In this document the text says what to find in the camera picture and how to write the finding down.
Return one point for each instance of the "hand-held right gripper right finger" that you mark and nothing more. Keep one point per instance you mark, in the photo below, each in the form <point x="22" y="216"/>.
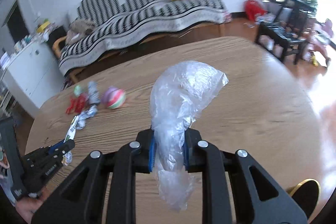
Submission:
<point x="185" y="154"/>

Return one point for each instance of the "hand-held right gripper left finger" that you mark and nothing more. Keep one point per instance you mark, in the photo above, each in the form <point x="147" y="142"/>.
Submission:
<point x="151" y="154"/>

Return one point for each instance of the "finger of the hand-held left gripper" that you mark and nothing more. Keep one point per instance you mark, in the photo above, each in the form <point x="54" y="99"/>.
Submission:
<point x="56" y="145"/>
<point x="65" y="149"/>

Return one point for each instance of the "green silver snack bag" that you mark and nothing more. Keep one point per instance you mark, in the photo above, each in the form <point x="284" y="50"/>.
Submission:
<point x="71" y="130"/>

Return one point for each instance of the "clear plastic bag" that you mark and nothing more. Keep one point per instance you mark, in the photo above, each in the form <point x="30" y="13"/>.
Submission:
<point x="183" y="92"/>

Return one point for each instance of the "person's left hand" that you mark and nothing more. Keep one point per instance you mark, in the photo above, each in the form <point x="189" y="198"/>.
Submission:
<point x="27" y="209"/>

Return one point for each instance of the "green crumpled wrapper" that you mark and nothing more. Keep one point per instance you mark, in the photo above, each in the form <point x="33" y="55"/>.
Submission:
<point x="78" y="89"/>

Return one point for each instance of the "blue silver crumpled wrapper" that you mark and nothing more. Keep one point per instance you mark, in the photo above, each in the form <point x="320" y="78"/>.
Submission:
<point x="93" y="94"/>

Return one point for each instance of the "pink green striped ball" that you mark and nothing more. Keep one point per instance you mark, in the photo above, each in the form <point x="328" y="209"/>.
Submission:
<point x="114" y="98"/>

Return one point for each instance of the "white cabinet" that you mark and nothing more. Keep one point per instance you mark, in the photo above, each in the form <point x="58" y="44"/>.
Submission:
<point x="29" y="71"/>

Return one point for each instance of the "wooden sofa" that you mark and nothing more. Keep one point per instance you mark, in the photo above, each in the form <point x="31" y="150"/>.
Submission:
<point x="56" y="47"/>

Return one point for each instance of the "white box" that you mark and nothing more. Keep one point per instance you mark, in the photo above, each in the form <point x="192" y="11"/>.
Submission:
<point x="4" y="60"/>

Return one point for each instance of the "tin can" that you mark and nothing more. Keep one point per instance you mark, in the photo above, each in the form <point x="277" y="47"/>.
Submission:
<point x="17" y="47"/>

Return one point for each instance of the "black cabinet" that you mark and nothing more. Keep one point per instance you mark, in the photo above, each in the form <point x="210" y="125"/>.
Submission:
<point x="57" y="32"/>

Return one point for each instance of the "yellow box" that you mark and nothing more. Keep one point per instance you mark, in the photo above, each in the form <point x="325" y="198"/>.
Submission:
<point x="42" y="27"/>

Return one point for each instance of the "black stool yellow rim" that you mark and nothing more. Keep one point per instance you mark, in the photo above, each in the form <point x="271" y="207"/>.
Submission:
<point x="305" y="197"/>

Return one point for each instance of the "black white striped sofa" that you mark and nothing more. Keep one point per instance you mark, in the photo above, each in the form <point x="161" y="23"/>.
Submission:
<point x="144" y="16"/>

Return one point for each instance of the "black wooden chair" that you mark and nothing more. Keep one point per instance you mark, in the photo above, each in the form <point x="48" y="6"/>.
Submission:
<point x="288" y="37"/>

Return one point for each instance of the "red plastic bag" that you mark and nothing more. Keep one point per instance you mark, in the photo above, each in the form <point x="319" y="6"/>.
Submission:
<point x="253" y="10"/>

